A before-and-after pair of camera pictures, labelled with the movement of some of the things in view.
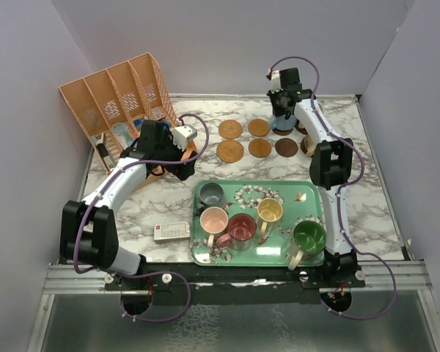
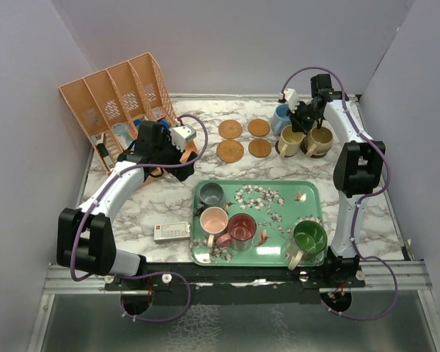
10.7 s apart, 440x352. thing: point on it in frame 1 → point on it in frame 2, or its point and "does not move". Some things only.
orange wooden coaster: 259,127 does not move
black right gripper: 276,111 → 297,125
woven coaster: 230,151 does not move
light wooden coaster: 259,148 does not move
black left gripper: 182,170 does not move
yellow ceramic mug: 269,213 → 289,141
